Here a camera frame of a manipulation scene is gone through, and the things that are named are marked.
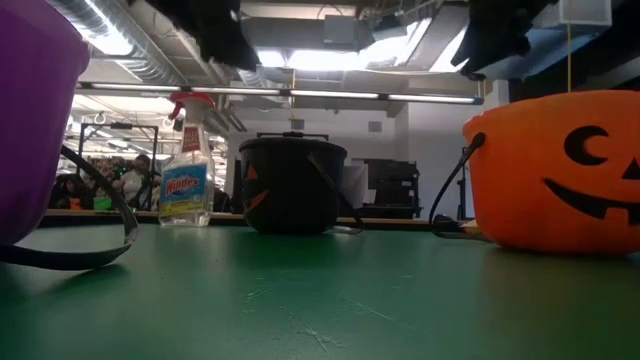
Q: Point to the purple plastic bucket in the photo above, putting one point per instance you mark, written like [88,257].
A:
[30,125]

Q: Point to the green felt table mat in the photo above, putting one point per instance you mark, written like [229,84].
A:
[300,300]

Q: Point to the black plastic bucket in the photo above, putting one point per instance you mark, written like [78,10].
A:
[290,190]

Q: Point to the Windex spray bottle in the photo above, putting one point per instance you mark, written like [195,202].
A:
[185,192]

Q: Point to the grey ceiling box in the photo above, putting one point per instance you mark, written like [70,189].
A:
[340,30]

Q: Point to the long linear ceiling lamp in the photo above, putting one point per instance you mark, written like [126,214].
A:
[330,94]

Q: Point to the orange pumpkin face bucket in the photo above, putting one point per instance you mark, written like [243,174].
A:
[525,200]

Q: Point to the large metal air duct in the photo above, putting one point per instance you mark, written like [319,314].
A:
[560,50]

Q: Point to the thin yellow hanging rod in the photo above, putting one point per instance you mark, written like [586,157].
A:
[569,60]

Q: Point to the silver ribbed air duct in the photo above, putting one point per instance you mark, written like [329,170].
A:
[145,67]

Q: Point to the yellow Sour Patch candy pack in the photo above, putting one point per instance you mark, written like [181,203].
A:
[472,227]

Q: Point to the black cabinet box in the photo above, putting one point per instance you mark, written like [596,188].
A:
[395,180]

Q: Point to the person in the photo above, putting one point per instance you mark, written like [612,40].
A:
[70,192]
[134,182]

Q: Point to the black rectangular frame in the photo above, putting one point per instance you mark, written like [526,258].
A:
[294,134]

